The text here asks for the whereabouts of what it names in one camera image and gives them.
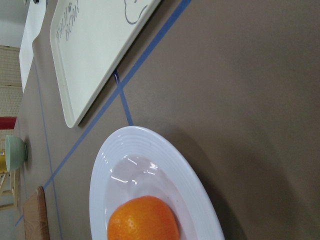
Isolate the white round plate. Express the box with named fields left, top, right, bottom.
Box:
left=89, top=126, right=224, bottom=240

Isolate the orange mandarin fruit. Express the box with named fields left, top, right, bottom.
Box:
left=107, top=195, right=180, bottom=240

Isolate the cream bear print tray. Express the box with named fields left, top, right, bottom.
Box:
left=50, top=0, right=159, bottom=128

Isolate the green ceramic bowl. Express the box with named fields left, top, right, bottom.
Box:
left=5, top=135, right=28, bottom=172

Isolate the wooden cutting board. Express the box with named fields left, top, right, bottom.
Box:
left=23, top=186, right=50, bottom=240

